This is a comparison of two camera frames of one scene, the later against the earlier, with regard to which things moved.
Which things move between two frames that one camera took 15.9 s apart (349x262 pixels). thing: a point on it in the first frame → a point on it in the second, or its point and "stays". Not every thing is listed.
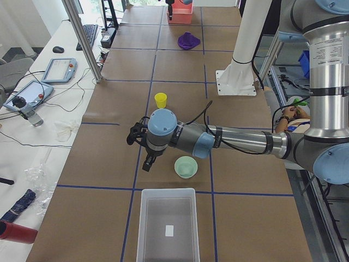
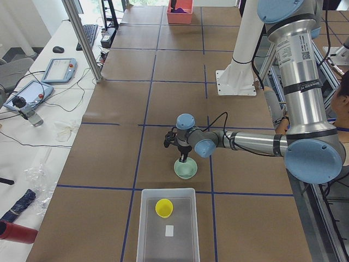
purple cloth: (188, 41) → (180, 10)
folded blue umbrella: (20, 204) stays
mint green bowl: (185, 167) stays
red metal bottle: (13, 232) stays
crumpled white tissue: (63, 131) stays
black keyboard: (90, 31) stays
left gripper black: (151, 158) → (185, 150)
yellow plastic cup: (161, 100) → (164, 208)
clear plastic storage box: (168, 226) stays
